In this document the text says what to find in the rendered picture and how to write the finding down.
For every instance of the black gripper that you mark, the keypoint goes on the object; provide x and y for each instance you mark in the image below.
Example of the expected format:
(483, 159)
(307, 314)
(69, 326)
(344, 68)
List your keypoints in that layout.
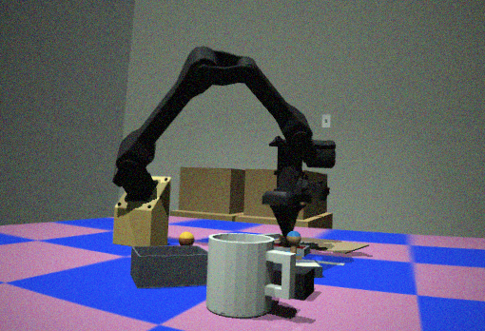
(283, 201)

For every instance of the white mug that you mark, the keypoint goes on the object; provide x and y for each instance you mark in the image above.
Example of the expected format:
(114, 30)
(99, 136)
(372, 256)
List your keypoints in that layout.
(240, 273)

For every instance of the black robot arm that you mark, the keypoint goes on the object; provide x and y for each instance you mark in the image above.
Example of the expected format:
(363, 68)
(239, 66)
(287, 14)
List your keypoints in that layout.
(203, 68)

